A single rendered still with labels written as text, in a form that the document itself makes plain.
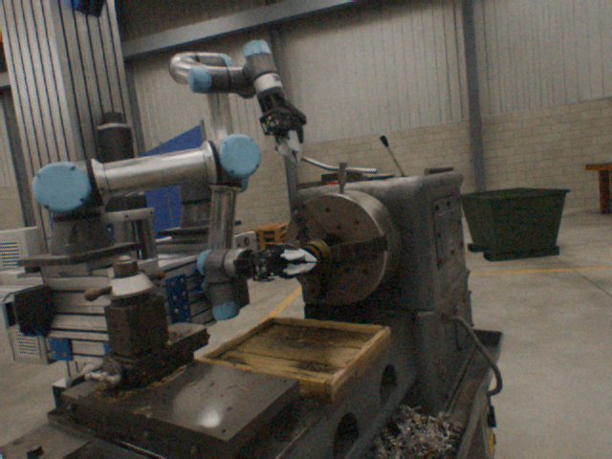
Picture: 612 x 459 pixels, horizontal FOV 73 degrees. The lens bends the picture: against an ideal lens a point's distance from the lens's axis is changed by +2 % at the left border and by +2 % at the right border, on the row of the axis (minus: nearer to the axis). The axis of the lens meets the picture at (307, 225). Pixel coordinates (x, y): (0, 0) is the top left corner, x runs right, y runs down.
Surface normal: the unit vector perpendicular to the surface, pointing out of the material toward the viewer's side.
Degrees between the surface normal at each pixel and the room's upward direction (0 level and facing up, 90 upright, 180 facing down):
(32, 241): 90
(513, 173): 90
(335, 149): 90
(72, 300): 90
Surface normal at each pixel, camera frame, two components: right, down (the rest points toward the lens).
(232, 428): -0.11, -0.99
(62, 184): 0.26, 0.07
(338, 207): -0.53, 0.15
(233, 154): 0.50, 0.02
